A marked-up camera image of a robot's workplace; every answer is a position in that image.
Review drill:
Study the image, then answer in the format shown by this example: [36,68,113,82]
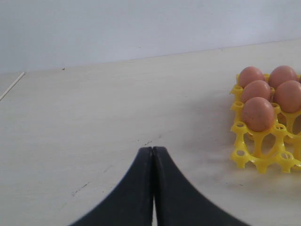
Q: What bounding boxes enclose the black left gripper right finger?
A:
[152,147,246,226]

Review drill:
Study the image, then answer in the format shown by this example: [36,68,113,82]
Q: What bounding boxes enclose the brown egg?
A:
[238,66,265,88]
[241,97,275,132]
[240,80,271,103]
[268,65,298,89]
[273,81,301,113]

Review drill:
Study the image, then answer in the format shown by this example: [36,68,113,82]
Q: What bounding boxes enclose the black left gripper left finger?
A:
[72,147,153,226]

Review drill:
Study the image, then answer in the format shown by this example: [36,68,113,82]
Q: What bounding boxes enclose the yellow plastic egg tray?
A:
[230,74,301,173]

